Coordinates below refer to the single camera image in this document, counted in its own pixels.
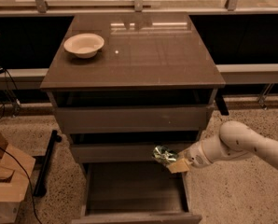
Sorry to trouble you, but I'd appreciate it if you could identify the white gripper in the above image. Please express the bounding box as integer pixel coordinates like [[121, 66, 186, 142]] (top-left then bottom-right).
[[167, 142, 212, 174]]

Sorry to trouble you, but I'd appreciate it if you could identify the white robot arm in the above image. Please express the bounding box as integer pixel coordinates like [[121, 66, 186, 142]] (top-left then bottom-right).
[[167, 121, 278, 173]]

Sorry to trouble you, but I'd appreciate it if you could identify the middle grey drawer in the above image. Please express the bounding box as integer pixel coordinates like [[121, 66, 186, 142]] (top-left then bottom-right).
[[70, 142, 192, 163]]

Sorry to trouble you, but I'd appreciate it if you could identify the grey drawer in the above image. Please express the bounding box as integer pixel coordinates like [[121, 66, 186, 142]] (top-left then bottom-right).
[[54, 105, 214, 134], [70, 142, 192, 163], [71, 161, 202, 224]]

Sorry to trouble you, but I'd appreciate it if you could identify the top grey drawer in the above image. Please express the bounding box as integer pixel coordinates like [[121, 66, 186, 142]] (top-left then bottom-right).
[[54, 105, 214, 134]]

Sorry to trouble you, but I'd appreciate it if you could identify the bottom grey drawer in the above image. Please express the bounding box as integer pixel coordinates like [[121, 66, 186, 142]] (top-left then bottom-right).
[[71, 161, 202, 224]]

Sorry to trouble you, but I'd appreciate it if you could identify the grey drawer cabinet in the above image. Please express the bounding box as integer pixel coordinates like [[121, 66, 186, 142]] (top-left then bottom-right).
[[39, 13, 226, 173]]

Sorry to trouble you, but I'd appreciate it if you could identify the black metal stand leg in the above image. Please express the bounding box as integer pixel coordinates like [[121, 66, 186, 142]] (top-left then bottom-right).
[[33, 130, 62, 197]]

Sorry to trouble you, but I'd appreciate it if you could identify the white bowl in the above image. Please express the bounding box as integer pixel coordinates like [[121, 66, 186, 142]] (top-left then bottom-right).
[[63, 34, 104, 59]]

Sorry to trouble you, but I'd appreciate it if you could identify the cardboard box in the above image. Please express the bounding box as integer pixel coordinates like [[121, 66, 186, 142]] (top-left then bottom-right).
[[0, 133, 35, 224]]

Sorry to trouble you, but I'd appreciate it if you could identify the black bracket behind cabinet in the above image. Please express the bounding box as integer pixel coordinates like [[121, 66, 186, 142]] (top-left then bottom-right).
[[215, 90, 229, 116]]

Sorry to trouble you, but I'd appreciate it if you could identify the black cable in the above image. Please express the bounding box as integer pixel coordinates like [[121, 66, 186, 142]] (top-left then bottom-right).
[[0, 136, 43, 224]]

